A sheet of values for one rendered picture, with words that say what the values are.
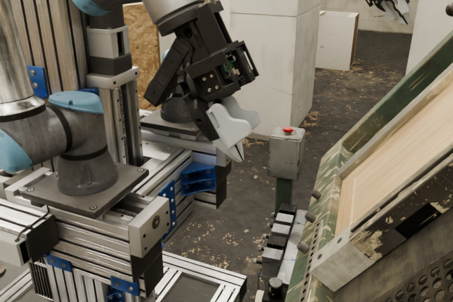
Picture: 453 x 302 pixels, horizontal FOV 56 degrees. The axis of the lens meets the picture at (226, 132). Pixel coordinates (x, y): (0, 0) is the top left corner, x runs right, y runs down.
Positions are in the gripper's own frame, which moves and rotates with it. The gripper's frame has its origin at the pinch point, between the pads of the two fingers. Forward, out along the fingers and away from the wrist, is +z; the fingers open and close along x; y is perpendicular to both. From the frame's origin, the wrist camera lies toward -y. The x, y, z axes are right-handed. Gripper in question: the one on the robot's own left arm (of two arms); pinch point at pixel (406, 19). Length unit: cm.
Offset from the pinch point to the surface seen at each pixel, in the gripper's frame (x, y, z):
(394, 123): -15.6, 7.7, 23.9
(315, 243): -30, 50, 32
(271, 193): -166, -77, 66
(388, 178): -12.8, 31.3, 29.1
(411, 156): -6.2, 27.7, 26.9
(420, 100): -6.4, 5.3, 21.3
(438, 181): 9, 53, 22
